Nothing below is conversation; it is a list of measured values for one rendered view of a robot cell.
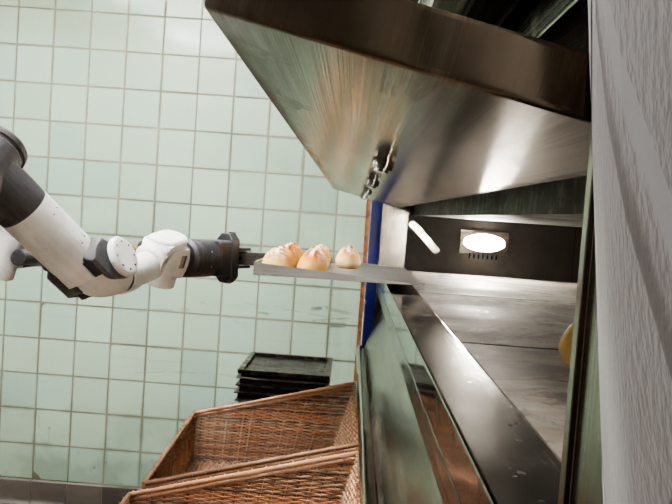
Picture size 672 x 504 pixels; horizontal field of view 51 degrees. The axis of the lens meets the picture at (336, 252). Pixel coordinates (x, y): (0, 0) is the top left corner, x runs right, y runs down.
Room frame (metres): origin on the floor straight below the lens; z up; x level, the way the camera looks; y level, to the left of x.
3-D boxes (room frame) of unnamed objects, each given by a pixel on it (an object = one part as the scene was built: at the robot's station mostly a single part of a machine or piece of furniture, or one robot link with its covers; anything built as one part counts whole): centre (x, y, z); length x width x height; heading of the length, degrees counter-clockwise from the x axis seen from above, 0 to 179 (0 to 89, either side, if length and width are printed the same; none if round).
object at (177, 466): (1.75, 0.14, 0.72); 0.56 x 0.49 x 0.28; 0
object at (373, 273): (1.76, -0.01, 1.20); 0.55 x 0.36 x 0.03; 179
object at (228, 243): (1.68, 0.29, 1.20); 0.12 x 0.10 x 0.13; 144
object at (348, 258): (1.86, -0.03, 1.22); 0.10 x 0.07 x 0.05; 176
